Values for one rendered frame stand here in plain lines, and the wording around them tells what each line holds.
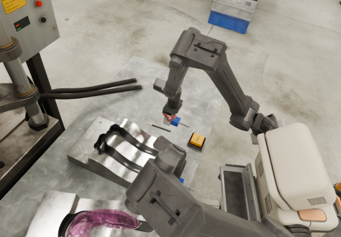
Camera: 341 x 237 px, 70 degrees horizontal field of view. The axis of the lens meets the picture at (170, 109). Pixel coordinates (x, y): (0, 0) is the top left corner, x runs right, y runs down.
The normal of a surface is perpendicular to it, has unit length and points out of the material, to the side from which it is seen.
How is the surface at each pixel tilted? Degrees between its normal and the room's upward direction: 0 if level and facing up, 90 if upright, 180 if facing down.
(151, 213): 40
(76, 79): 0
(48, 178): 0
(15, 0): 90
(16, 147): 0
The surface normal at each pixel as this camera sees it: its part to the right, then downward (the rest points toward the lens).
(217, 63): 0.75, 0.27
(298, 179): -0.58, -0.57
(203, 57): -0.16, -0.29
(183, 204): -0.44, -0.30
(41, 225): 0.12, -0.65
